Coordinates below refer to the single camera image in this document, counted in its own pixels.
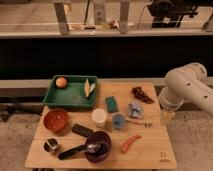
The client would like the blue cup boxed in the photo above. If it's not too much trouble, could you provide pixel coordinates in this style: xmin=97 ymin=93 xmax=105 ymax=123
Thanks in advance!
xmin=112 ymin=114 xmax=125 ymax=130

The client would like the dark maroon bowl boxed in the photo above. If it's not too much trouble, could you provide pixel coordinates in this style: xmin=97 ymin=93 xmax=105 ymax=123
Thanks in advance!
xmin=85 ymin=131 xmax=112 ymax=163

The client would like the small metal can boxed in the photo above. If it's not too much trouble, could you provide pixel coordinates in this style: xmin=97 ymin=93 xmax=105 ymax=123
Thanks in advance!
xmin=44 ymin=138 xmax=59 ymax=154

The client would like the yellow banana piece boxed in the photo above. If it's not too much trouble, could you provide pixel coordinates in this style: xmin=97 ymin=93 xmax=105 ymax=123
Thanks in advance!
xmin=84 ymin=80 xmax=96 ymax=98

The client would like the orange apple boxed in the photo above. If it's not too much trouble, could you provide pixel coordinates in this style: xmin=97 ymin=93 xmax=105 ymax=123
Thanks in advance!
xmin=55 ymin=77 xmax=68 ymax=88

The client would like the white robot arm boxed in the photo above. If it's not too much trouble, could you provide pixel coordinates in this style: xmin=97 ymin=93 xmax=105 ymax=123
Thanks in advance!
xmin=158 ymin=62 xmax=213 ymax=125

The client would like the black machine in background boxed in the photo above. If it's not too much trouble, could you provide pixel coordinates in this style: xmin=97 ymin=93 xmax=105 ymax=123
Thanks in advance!
xmin=148 ymin=0 xmax=198 ymax=28

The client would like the green plastic tray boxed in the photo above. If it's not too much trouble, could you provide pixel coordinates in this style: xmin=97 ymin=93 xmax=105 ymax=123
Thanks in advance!
xmin=43 ymin=75 xmax=98 ymax=110

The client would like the green sponge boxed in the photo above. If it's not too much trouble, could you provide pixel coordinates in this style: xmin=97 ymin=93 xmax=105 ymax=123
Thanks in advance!
xmin=105 ymin=96 xmax=118 ymax=113

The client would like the silver fork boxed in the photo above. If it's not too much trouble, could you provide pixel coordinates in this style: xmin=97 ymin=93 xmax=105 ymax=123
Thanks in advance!
xmin=126 ymin=120 xmax=153 ymax=128

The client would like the orange carrot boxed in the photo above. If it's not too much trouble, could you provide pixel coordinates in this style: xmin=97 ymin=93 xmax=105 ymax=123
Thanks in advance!
xmin=121 ymin=135 xmax=141 ymax=153

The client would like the black handled ladle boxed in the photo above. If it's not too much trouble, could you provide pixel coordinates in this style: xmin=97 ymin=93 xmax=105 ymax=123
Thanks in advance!
xmin=58 ymin=143 xmax=101 ymax=160

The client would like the red bowl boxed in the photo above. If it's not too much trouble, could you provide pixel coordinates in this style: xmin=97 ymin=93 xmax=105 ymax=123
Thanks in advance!
xmin=43 ymin=108 xmax=69 ymax=133

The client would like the white cup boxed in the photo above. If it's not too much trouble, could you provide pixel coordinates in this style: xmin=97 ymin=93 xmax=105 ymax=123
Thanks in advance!
xmin=91 ymin=108 xmax=107 ymax=128

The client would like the black rectangular remote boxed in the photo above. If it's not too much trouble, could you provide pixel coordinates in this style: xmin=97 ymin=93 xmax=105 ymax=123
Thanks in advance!
xmin=72 ymin=124 xmax=93 ymax=137

